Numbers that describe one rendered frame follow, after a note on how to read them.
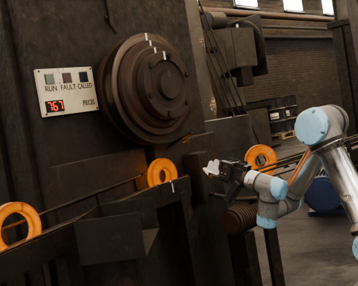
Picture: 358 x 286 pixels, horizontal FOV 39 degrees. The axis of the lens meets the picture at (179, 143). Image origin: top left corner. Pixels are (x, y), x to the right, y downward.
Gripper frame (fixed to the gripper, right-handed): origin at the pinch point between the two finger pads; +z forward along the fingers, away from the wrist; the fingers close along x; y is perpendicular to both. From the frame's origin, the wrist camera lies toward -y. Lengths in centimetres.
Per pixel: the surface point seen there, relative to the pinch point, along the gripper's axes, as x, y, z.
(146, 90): 13.2, 29.9, 22.3
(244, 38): -696, 12, 456
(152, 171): 6.7, -5.2, 23.0
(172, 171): -4.8, -7.0, 21.9
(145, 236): 41.3, -12.5, -8.3
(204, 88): -349, -34, 277
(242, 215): -24.8, -25.2, -3.6
